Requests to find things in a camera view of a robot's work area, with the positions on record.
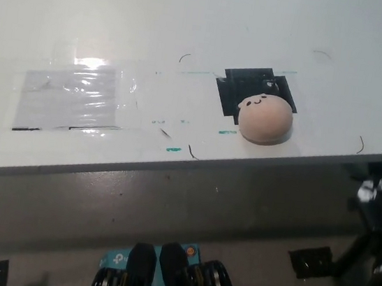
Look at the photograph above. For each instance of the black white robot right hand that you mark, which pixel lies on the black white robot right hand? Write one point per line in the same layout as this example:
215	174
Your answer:
369	193

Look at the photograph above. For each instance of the pink dumpling squeeze toy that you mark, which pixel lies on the pink dumpling squeeze toy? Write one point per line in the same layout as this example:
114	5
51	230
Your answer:
265	119

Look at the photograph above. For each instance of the black square mask patch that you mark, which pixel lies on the black square mask patch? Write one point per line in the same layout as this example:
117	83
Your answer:
234	92

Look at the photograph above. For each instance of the teal router box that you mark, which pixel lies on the teal router box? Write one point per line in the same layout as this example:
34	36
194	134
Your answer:
116	258

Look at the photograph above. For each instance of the clear taped plastic sheet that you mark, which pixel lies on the clear taped plastic sheet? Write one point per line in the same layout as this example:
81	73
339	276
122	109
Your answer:
70	99

